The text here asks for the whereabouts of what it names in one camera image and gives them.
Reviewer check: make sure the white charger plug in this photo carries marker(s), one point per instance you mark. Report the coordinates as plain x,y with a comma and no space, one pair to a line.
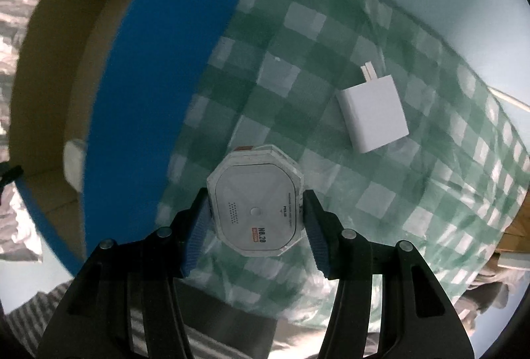
374,114

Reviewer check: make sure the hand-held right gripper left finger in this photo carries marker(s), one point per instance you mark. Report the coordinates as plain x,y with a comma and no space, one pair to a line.
193,234

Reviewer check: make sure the green checked tablecloth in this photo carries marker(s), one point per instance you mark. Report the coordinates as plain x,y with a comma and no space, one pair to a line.
331,31

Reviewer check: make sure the white octagonal device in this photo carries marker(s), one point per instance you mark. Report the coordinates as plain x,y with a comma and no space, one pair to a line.
254,197

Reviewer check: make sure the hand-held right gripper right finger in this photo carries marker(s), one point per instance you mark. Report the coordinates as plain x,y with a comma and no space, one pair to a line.
316,239

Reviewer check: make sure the brown cardboard piece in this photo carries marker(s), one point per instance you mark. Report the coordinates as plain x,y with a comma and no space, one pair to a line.
515,234

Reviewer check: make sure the blue cardboard box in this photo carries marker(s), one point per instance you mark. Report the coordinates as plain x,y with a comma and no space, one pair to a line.
157,73

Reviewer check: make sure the crinkled silver tarp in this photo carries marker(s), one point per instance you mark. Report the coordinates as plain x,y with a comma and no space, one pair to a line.
12,73

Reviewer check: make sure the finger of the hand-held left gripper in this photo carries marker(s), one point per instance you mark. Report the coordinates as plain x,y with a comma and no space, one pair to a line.
9,176

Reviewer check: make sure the small white block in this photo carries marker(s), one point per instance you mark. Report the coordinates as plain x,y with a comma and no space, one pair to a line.
74,160

